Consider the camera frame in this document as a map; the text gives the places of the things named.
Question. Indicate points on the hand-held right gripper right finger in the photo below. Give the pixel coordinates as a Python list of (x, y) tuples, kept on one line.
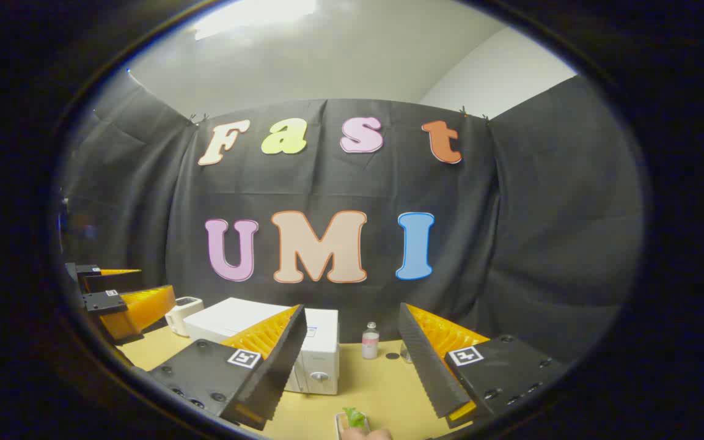
[(419, 360)]

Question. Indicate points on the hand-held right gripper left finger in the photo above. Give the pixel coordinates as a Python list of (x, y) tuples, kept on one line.
[(285, 354)]

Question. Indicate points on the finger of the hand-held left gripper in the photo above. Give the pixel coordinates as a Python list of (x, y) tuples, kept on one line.
[(113, 282), (141, 311)]

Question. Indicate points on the white microwave oven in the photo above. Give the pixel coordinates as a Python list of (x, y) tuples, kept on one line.
[(321, 342)]

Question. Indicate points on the lettuce sandwich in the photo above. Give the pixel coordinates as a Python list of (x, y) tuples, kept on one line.
[(355, 418)]

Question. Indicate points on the small clear glass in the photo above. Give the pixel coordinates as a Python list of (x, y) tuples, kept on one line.
[(405, 354)]

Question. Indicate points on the small white electronic device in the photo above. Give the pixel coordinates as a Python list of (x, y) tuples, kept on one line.
[(184, 311)]

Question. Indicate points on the small pink label bottle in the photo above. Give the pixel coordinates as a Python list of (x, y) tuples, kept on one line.
[(370, 345)]

